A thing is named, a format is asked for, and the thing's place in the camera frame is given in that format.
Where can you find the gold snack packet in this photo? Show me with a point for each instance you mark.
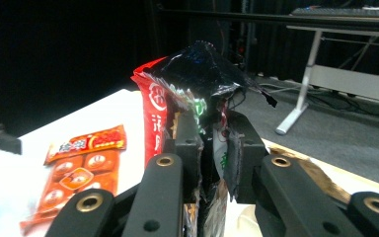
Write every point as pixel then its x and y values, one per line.
pixel 322 179

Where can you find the white metal desk frame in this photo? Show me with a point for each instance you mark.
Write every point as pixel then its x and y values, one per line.
pixel 342 79

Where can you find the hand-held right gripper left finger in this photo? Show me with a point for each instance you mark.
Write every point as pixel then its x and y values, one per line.
pixel 187 144

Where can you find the white table sheet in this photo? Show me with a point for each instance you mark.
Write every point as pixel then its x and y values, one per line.
pixel 105 112

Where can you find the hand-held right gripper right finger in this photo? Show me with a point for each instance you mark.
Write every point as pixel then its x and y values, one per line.
pixel 248 144

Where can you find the white foam tray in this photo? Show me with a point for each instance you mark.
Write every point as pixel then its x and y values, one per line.
pixel 366 185

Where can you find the black and red snack packet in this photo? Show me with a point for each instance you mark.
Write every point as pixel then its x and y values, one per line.
pixel 194 72

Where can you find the orange clear snack packet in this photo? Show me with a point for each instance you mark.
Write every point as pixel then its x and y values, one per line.
pixel 79 171

